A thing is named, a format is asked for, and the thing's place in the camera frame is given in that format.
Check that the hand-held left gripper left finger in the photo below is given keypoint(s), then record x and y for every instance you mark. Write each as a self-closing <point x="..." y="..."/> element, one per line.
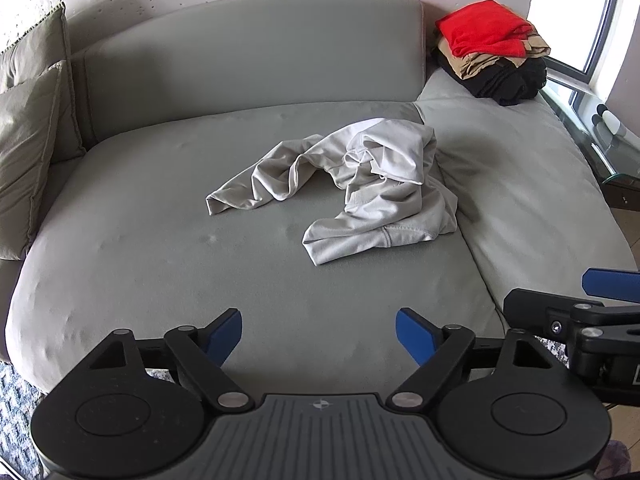
<point x="226" y="332"/>

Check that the white cylindrical object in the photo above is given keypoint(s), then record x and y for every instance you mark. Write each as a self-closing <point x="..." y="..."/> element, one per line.
<point x="614" y="122"/>

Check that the glass side table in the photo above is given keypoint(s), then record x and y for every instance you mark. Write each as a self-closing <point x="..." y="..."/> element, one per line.
<point x="600" y="155"/>

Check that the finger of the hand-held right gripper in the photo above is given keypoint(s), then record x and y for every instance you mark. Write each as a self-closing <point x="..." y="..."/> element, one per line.
<point x="612" y="282"/>
<point x="540" y="307"/>

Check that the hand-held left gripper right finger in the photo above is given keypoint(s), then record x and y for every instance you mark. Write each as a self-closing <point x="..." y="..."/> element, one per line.
<point x="414" y="332"/>

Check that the light grey pants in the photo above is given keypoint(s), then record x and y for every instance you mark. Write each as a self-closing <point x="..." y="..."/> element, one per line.
<point x="385" y="210"/>

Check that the grey sofa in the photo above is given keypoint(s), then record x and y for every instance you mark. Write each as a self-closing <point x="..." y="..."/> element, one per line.
<point x="150" y="240"/>

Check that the blue white patterned rug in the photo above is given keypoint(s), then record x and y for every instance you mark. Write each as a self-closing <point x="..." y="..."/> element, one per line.
<point x="15" y="410"/>

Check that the folded black garment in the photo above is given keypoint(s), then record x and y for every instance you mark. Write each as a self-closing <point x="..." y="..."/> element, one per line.
<point x="505" y="85"/>

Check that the folded red garment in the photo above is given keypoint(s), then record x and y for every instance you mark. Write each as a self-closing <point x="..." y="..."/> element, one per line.
<point x="480" y="30"/>

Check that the folded tan garment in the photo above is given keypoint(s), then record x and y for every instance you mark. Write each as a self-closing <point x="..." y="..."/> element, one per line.
<point x="475" y="64"/>

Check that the window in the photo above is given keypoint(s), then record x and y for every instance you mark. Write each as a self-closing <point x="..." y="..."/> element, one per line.
<point x="570" y="10"/>

